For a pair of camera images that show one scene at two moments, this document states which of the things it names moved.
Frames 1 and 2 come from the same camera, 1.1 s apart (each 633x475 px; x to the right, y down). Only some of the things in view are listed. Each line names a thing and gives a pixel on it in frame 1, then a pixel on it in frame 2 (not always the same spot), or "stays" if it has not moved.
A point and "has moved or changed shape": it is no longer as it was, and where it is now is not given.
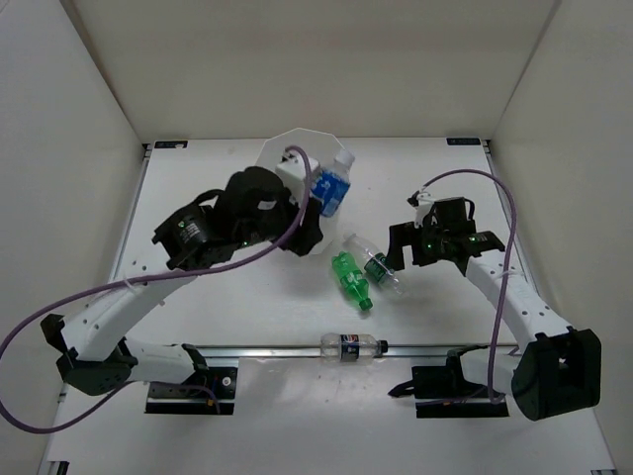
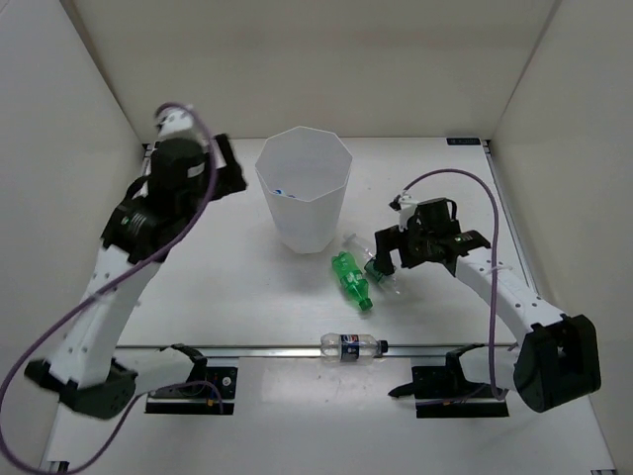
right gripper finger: (423, 253) stays
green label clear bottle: (375, 262) stays
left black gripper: (310, 232) to (229, 179)
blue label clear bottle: (331, 183) has moved or changed shape
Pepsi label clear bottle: (351, 346) stays
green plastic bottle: (350, 276) stays
